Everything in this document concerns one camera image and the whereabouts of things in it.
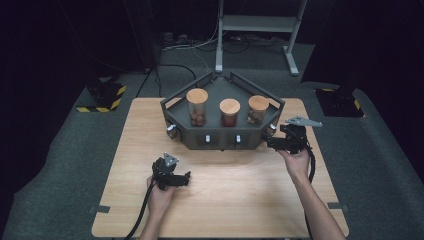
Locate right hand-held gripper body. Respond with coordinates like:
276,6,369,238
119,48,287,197
279,115,324,155

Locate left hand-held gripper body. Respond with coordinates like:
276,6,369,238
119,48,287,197
151,152,180,191

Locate medium glass jar wooden lid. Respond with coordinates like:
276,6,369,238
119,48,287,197
246,94,270,127

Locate short glass jar wooden lid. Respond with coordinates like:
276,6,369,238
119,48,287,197
218,98,242,128

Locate dark grey corner shelf tray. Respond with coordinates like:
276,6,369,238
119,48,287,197
160,70,286,151

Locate tall glass jar wooden lid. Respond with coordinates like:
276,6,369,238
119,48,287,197
185,87,210,128

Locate person's left hand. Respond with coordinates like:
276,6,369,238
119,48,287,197
146,175,178,217

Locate person's right hand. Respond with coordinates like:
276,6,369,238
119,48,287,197
277,147,312,183

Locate grey tape piece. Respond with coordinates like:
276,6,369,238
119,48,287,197
327,201,351,214
87,204,111,215

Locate power strip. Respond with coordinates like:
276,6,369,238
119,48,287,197
162,31,188,48

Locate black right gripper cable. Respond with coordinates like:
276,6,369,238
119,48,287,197
303,145,317,240

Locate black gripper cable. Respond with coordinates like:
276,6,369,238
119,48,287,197
123,179,158,240
303,145,317,240

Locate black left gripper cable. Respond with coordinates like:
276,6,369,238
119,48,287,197
123,179,158,240

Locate black yellow striped base plate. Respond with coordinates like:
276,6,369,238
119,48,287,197
75,82,128,114
314,87,366,119

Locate black cable bundle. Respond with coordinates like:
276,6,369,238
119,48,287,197
222,34,288,55

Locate black floor cable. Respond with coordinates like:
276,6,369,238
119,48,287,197
135,63,198,98

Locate grey metal stand frame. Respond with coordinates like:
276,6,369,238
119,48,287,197
214,0,308,77

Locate white floor cables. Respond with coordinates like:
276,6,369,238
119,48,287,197
162,19,228,53

